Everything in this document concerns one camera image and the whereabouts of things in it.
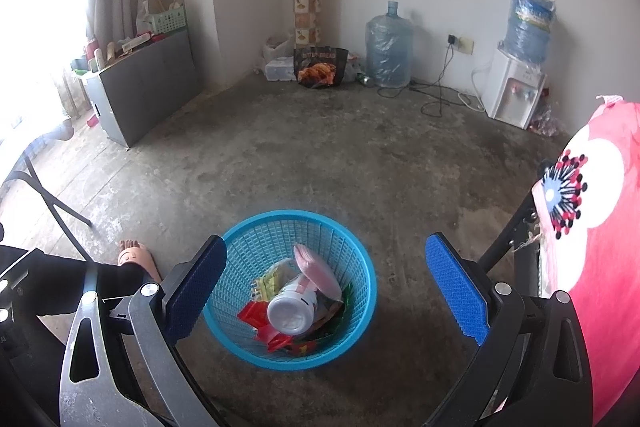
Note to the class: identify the grey cabinet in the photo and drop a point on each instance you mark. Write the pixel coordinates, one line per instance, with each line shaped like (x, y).
(145, 82)

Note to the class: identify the clear water jug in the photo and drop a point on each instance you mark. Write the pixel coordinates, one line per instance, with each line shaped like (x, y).
(390, 47)

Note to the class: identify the black bag with orange print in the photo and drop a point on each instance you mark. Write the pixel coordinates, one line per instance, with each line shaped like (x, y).
(320, 67)

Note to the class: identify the blue water jug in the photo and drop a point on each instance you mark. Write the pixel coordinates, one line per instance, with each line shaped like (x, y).
(527, 27)

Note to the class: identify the red thermos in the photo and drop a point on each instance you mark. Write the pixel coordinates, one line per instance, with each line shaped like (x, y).
(91, 49)

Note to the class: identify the white plastic bag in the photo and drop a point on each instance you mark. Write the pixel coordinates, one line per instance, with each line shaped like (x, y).
(142, 19)

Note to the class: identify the white strawberry milk bottle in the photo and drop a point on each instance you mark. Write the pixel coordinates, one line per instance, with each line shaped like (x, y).
(292, 307)

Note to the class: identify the person's foot in pink slipper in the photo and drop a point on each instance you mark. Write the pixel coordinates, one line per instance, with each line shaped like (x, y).
(137, 259)

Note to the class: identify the white water dispenser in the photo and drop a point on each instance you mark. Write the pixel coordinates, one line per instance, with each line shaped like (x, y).
(505, 92)

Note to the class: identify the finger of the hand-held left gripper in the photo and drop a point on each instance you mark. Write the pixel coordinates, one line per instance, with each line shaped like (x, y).
(10, 292)

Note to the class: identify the orange biscuit packet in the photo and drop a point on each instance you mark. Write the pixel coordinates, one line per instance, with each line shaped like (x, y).
(272, 282)

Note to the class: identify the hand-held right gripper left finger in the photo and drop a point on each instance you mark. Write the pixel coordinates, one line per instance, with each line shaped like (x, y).
(195, 287)

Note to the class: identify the blue mesh waste basket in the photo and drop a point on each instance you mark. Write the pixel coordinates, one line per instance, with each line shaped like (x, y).
(260, 237)

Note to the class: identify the black chair frame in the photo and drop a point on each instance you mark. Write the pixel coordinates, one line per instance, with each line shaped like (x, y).
(505, 239)

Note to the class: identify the person's leg in black pants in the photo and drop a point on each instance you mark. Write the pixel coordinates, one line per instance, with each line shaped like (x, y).
(60, 287)

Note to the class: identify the clear plastic bag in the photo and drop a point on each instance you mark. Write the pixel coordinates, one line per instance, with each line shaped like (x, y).
(277, 47)

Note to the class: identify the white plastic container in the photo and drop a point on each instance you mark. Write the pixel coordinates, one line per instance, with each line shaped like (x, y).
(280, 69)

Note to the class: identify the black folding table frame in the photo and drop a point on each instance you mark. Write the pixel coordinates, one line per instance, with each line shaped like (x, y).
(52, 204)

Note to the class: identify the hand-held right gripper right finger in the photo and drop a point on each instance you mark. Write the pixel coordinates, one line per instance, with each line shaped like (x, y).
(457, 287)

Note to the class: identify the red flower-print cloth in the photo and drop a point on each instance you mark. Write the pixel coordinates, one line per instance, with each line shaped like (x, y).
(610, 257)

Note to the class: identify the wall power outlet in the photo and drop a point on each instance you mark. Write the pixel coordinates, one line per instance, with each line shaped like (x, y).
(465, 44)

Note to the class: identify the green plastic basket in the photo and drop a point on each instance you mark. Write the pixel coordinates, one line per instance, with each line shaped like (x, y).
(167, 22)

